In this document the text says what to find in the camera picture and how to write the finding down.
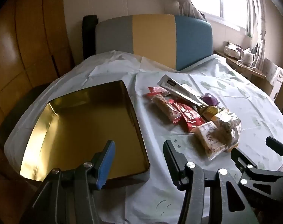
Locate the orange cracker packet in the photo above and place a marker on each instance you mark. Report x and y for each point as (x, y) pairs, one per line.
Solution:
(209, 140)

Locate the wooden side table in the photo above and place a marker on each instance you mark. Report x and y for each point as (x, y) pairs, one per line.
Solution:
(258, 81)

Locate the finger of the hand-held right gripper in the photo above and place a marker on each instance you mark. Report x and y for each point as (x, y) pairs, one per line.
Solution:
(260, 182)
(280, 149)

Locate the white patterned carton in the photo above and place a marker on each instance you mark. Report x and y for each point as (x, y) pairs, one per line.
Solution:
(277, 79)

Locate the clear red-ended peanut bar packet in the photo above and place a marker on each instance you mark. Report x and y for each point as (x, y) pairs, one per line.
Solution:
(166, 106)

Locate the window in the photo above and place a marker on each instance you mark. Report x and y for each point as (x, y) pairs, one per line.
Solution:
(220, 0)

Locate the purple snack packet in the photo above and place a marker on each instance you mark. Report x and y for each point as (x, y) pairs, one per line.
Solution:
(210, 99)

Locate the clear bag of brown snacks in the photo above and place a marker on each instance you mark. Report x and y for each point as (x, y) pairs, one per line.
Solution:
(227, 130)

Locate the white tissue box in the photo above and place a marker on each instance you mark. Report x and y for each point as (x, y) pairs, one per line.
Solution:
(232, 50)

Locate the white teapot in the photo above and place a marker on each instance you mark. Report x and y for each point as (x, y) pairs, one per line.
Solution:
(248, 57)

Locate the black rolled mat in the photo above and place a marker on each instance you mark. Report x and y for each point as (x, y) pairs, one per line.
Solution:
(89, 35)

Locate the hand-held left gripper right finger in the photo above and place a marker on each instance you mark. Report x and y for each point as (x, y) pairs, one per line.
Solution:
(173, 165)

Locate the white plastic tablecloth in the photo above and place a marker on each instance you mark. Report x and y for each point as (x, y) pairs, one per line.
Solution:
(155, 130)

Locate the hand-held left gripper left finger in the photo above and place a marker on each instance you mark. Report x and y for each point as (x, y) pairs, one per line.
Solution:
(107, 161)

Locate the wooden wardrobe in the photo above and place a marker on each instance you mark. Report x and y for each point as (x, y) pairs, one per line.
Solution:
(32, 28)

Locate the yellow snack packet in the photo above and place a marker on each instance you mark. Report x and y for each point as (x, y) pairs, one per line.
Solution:
(211, 112)

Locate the grey yellow blue chair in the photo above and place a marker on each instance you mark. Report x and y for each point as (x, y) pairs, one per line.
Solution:
(153, 37)

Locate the patterned curtain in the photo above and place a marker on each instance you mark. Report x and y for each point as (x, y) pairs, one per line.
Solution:
(260, 46)
(185, 2)

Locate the gold tin box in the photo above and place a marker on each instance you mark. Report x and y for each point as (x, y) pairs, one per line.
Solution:
(85, 126)

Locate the red patterned snack packet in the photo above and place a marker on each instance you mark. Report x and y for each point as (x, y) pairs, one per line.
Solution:
(190, 117)

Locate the long silver snack packet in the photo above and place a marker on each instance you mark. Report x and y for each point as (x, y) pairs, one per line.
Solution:
(178, 89)

